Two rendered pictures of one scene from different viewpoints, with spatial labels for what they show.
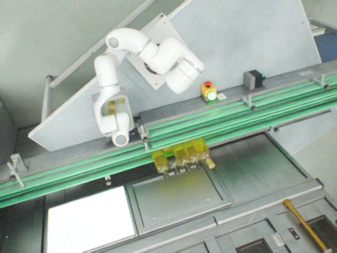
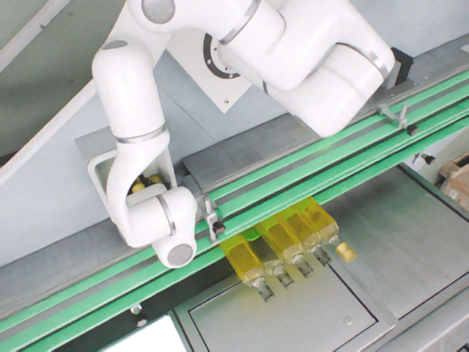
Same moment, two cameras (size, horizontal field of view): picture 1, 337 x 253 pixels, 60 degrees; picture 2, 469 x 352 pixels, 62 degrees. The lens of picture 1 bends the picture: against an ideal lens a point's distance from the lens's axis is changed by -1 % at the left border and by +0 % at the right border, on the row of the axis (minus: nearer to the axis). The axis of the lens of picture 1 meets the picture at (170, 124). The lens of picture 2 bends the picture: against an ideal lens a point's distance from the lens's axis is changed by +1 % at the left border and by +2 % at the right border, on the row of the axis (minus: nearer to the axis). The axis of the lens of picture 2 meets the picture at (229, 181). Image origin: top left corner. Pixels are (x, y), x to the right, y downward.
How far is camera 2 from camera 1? 0.69 m
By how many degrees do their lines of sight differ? 15
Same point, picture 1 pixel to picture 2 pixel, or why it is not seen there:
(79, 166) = (71, 302)
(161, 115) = (231, 163)
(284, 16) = not seen: outside the picture
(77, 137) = (49, 232)
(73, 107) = (31, 174)
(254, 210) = (443, 335)
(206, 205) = (350, 338)
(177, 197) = (286, 325)
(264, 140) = (399, 177)
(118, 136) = (174, 248)
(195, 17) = not seen: outside the picture
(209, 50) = not seen: hidden behind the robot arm
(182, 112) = (272, 150)
